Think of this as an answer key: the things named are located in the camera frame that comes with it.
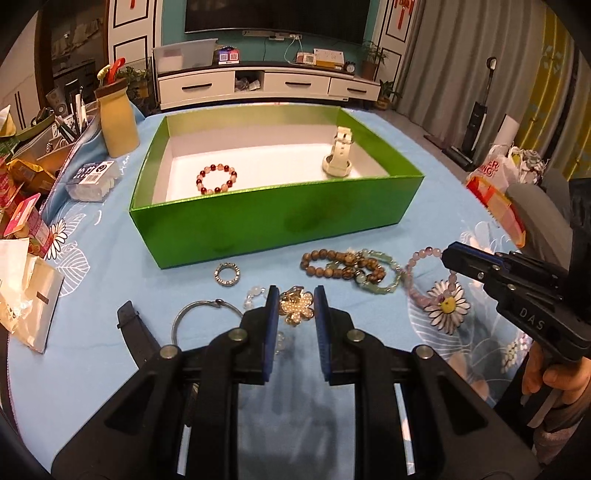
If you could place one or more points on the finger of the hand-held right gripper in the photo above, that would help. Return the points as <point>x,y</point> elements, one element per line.
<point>471,253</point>
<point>466,270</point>

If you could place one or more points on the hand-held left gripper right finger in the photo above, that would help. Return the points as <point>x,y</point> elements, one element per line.
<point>322,325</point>

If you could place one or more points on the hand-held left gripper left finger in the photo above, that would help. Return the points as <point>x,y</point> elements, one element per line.
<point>272,325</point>

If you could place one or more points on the pearl flower brooch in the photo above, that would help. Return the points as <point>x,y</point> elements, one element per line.
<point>298,304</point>

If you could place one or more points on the silver bangle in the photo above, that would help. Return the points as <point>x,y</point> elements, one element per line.
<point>194,304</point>

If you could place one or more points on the green cardboard box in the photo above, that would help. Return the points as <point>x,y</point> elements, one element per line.
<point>277,221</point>

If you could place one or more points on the person's right forearm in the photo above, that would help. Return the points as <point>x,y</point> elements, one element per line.
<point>561,434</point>

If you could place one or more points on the person's right hand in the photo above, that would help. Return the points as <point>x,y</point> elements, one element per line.
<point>535,376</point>

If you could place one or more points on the white and orange plastic bag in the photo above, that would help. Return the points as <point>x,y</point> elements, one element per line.
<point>491,180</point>

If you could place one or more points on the grey cushioned chair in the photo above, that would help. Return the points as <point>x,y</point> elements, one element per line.
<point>540,217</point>

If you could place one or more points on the white paper roll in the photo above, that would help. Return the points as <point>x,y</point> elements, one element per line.
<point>506,131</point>

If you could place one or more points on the upright vacuum cleaner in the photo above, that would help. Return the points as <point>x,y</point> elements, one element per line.
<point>478,120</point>

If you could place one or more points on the white wrist watch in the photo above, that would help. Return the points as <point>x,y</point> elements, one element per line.
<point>339,159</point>

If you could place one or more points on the small potted plant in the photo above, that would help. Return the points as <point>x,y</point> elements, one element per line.
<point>387,94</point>

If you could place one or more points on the blue floral tablecloth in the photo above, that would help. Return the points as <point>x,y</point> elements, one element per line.
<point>101,258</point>

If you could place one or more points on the grey curtain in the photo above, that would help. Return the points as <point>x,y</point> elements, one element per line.
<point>443,69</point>

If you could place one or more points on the yellow patterned curtain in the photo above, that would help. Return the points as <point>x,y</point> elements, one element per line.
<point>551,83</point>

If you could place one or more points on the tall potted plant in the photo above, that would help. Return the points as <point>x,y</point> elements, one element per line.
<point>371,64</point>

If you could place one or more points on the clear plastic swab box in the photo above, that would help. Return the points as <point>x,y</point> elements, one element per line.
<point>92,180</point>

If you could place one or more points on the white packet with brown tab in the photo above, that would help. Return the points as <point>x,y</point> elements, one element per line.
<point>37,318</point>

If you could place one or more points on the white flat box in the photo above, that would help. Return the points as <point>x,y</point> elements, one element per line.
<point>328,57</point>

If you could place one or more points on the white television cabinet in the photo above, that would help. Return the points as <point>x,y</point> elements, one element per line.
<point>277,83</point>

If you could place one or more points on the pink small device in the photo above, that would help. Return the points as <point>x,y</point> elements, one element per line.
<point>305,58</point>

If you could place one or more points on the yellow cup with utensils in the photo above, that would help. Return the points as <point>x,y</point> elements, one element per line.
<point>117,120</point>

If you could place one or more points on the pink snack box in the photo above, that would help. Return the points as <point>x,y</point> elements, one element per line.
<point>25,221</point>

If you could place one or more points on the white paper bag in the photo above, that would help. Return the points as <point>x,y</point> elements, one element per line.
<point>11,254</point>

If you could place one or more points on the blue and red small boxes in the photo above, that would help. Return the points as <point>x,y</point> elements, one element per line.
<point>227,55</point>

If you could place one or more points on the translucent plastic storage bin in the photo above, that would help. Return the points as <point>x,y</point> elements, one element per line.
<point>184,55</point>

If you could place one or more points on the yellow snack packet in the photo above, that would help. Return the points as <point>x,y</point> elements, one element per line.
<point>32,173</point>

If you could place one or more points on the pen holder with pens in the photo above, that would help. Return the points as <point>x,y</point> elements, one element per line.
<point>69,124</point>

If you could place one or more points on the white power strip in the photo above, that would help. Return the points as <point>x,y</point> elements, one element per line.
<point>272,35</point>

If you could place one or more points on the black television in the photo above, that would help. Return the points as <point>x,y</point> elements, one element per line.
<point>277,14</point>

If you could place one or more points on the dark display cabinet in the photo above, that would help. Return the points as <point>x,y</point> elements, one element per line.
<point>74,41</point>

